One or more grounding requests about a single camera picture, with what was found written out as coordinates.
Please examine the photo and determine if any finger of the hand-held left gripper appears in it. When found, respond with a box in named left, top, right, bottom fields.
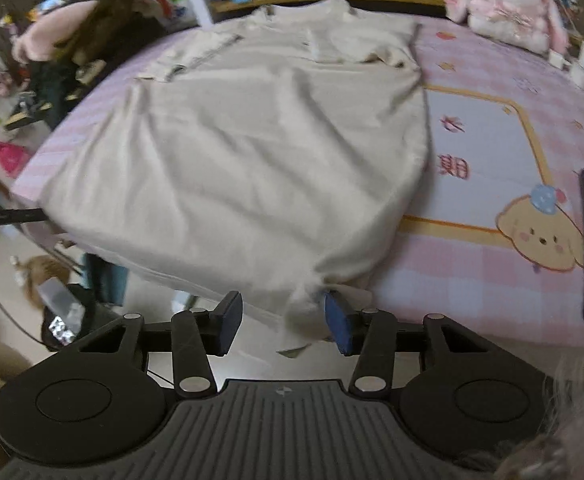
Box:
left=0, top=207, right=47, bottom=235

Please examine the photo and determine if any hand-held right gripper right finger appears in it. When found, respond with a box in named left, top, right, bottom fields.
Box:
left=323, top=291, right=495, bottom=397

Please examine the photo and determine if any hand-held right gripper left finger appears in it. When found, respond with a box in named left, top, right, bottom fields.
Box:
left=74, top=291, right=244, bottom=398

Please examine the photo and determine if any beige t-shirt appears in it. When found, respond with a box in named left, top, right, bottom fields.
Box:
left=38, top=0, right=431, bottom=357

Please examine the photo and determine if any pink bag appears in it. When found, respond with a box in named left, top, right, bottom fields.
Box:
left=0, top=139, right=31, bottom=177

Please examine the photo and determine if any brown plush toy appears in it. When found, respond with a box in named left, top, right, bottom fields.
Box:
left=11, top=254, right=75, bottom=312

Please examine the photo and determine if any pink checked printed bed sheet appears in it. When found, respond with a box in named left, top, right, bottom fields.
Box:
left=9, top=10, right=584, bottom=361

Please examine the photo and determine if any pink plush cushion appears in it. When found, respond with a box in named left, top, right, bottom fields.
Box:
left=11, top=0, right=100, bottom=66

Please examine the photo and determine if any dark brown furry garment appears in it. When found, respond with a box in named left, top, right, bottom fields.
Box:
left=54, top=0, right=140, bottom=63

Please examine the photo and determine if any person's fuzzy clothing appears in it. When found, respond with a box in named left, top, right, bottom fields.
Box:
left=452, top=355, right=584, bottom=480

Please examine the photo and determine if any pink and white bunny plush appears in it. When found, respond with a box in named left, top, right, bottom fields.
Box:
left=444, top=0, right=571, bottom=57

